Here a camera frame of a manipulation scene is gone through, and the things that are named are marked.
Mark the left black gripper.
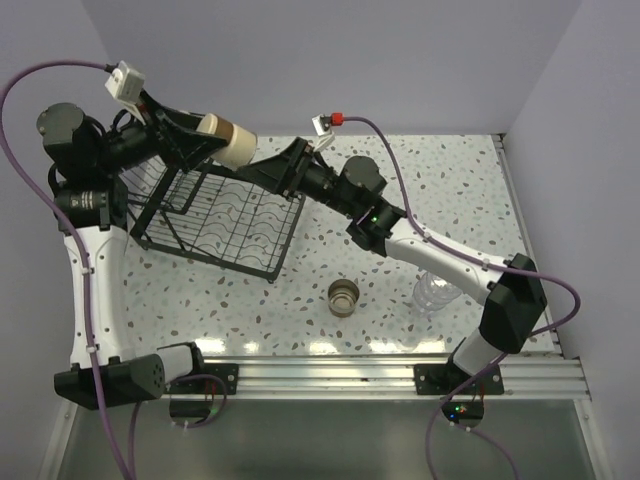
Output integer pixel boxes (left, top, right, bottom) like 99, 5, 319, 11
93, 86, 225, 174

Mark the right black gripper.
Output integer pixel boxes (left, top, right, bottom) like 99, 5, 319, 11
237, 137, 359, 219

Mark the beige cup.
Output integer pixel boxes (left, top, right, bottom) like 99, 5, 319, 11
196, 113, 257, 171
327, 279, 360, 318

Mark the clear plastic cup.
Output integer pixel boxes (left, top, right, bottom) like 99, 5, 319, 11
412, 294, 449, 316
423, 273, 462, 299
414, 280, 462, 310

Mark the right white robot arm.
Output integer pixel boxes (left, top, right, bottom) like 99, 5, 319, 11
238, 138, 547, 393

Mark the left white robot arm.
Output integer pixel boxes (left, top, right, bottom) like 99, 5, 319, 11
37, 92, 228, 410

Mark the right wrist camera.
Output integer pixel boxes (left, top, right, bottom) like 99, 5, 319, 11
312, 112, 345, 152

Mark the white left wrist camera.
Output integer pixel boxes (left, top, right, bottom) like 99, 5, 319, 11
105, 61, 146, 109

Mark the black wire dish rack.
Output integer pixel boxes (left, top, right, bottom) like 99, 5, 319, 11
121, 158, 305, 283

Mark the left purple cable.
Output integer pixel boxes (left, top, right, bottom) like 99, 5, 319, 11
0, 60, 229, 480

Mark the purple cable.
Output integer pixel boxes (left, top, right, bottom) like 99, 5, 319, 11
0, 60, 229, 480
344, 115, 584, 480

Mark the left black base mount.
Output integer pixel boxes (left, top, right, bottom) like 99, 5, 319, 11
166, 363, 239, 396

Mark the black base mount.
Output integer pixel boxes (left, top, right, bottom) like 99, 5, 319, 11
166, 363, 239, 396
413, 363, 505, 396

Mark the aluminium mounting rail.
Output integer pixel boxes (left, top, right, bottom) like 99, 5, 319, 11
207, 356, 590, 400

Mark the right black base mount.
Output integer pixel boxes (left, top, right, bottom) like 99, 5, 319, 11
413, 363, 505, 396

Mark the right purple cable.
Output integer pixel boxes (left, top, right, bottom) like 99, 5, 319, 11
344, 115, 584, 480

